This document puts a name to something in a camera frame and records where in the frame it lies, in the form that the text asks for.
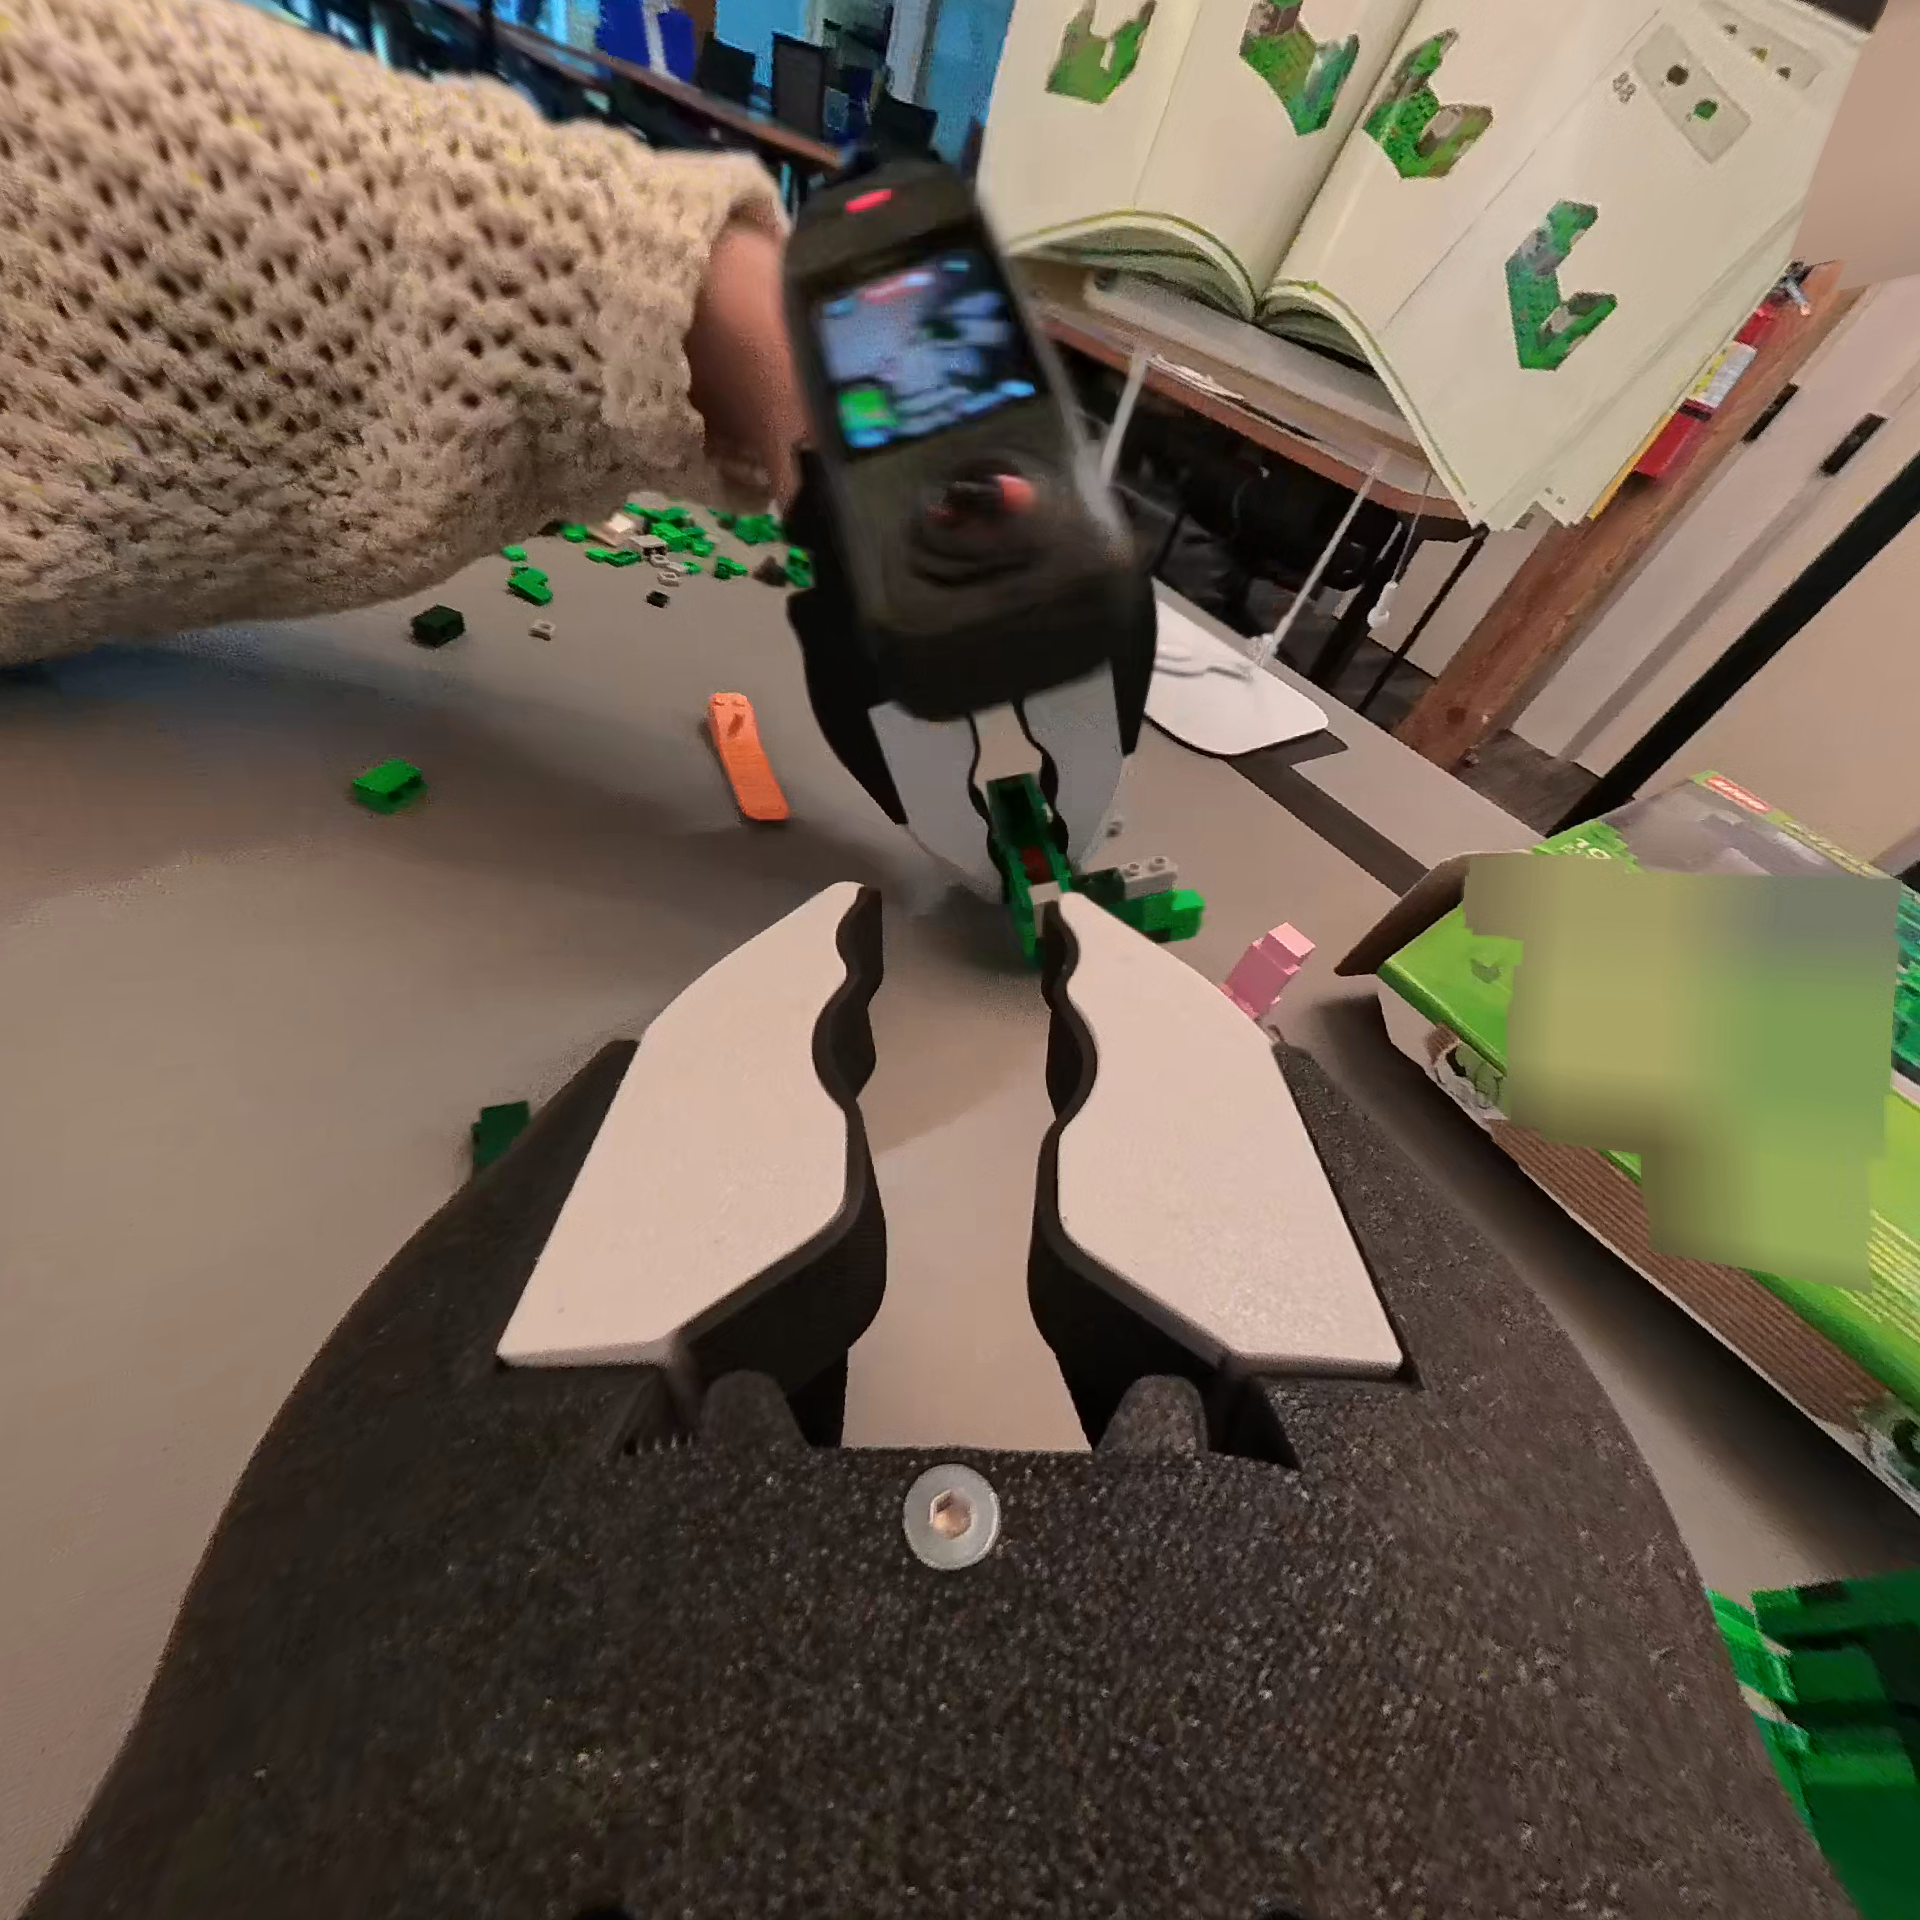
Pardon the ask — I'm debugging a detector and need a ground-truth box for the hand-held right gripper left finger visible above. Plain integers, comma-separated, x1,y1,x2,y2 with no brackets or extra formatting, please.
496,880,890,1379

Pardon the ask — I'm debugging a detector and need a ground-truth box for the person's left forearm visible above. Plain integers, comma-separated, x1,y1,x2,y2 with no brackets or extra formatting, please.
0,0,793,672

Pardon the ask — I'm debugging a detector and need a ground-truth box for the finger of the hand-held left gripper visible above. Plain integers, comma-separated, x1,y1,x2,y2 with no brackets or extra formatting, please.
869,700,1003,906
1027,669,1128,874

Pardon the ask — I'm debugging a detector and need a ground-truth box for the orange brick separator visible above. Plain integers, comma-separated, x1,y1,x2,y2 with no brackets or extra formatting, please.
702,688,793,825

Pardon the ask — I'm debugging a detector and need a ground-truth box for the green and grey lego build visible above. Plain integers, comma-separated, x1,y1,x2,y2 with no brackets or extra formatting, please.
978,770,1208,972

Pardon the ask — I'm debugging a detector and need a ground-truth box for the pile of small lego pieces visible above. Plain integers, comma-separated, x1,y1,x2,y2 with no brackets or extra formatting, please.
500,499,817,610

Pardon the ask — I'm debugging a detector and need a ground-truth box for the green lego set box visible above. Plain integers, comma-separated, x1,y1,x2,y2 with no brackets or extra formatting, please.
1333,770,1920,1514

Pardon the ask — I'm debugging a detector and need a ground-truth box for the person's left hand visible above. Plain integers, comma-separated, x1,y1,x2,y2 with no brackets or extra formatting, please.
683,221,817,517

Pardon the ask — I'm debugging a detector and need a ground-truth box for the wooden side table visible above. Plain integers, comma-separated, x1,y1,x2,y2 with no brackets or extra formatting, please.
1032,258,1850,770

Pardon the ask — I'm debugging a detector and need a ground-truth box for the red fire extinguisher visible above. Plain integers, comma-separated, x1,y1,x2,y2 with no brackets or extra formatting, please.
1633,258,1812,485

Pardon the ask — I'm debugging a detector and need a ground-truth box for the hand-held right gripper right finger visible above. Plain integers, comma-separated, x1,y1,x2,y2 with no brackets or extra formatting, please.
1027,890,1408,1385

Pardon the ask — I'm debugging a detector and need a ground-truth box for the large green creeper lego model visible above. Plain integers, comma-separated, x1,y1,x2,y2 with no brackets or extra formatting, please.
1702,1570,1920,1920

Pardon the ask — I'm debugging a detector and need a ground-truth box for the pink lego pig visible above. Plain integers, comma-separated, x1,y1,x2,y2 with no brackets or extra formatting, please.
1219,922,1320,1026

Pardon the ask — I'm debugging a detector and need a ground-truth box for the lego instruction booklet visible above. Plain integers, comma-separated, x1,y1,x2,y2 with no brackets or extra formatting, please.
973,0,1881,529

